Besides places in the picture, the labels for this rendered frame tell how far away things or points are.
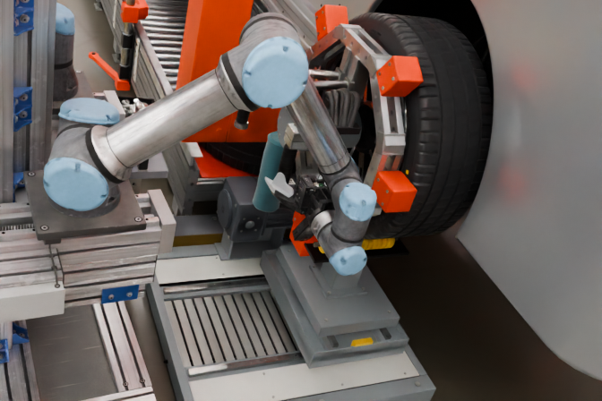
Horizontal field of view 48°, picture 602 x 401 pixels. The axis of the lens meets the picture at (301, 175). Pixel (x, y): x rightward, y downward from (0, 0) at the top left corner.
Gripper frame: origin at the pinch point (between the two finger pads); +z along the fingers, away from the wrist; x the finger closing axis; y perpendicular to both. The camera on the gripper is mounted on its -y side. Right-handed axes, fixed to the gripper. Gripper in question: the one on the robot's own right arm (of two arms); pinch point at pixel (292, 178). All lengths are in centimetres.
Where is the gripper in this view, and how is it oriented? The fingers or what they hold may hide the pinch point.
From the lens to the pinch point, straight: 172.1
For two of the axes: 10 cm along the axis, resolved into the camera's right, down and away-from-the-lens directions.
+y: 2.2, -8.2, -5.3
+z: -3.6, -5.7, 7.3
